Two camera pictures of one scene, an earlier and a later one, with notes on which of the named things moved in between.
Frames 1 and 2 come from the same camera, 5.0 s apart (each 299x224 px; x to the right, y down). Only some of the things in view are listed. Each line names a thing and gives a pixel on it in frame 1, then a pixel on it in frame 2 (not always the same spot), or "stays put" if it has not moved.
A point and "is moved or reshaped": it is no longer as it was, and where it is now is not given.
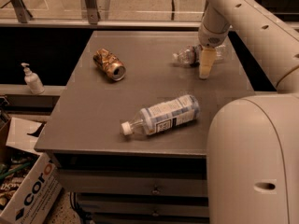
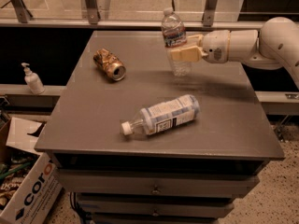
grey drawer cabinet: (129, 131) stays put
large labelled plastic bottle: (162, 117) stays put
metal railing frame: (92, 21) stays put
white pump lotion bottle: (33, 80) stays put
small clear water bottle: (192, 54) is moved or reshaped
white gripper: (210, 39) -> (215, 46)
